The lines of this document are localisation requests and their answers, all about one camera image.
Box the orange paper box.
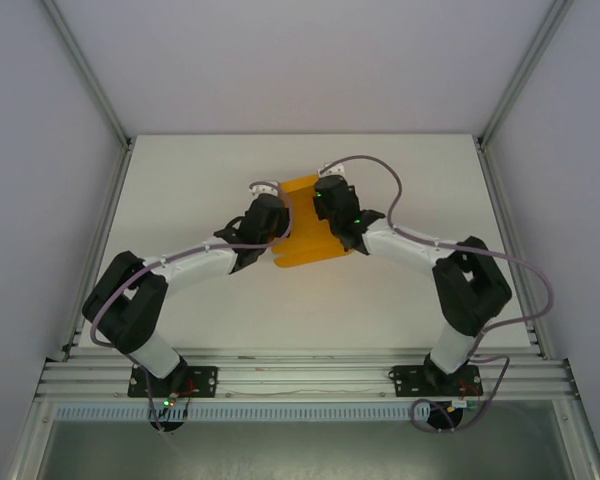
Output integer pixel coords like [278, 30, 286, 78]
[272, 172, 356, 270]

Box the grey slotted cable duct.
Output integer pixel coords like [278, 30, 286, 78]
[54, 404, 486, 423]

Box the aluminium mounting rail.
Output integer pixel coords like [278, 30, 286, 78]
[34, 347, 579, 401]

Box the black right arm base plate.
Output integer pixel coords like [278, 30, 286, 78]
[387, 364, 484, 399]

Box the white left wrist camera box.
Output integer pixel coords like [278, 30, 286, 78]
[248, 179, 280, 198]

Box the aluminium table side rail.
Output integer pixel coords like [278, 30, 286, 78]
[59, 139, 134, 362]
[474, 137, 550, 359]

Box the aluminium frame post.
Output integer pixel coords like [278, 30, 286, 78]
[42, 0, 132, 147]
[478, 0, 576, 145]

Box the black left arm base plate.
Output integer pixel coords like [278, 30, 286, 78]
[127, 365, 219, 399]

